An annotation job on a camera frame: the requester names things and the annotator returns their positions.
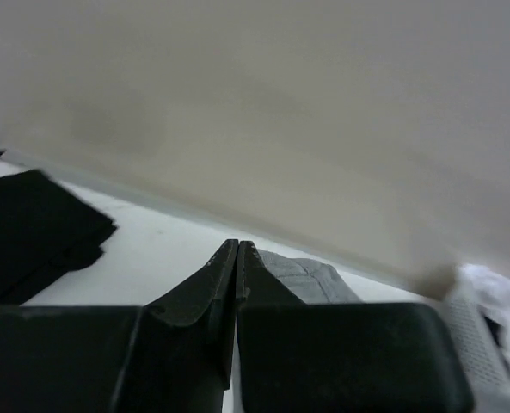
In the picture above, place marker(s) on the white tank top in basket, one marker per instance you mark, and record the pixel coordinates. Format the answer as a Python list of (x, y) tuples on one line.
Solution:
[(492, 290)]

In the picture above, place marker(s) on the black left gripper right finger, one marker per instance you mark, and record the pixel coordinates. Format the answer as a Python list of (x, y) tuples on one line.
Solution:
[(376, 357)]

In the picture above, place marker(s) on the grey tank top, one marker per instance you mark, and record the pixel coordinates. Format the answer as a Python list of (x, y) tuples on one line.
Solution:
[(311, 281)]

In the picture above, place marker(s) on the folded black tank top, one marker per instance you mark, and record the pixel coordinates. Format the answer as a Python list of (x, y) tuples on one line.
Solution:
[(45, 233)]

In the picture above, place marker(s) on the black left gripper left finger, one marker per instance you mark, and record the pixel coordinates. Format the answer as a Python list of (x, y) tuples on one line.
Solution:
[(172, 355)]

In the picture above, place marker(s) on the white plastic laundry basket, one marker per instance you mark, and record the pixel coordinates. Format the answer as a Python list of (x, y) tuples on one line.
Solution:
[(481, 357)]

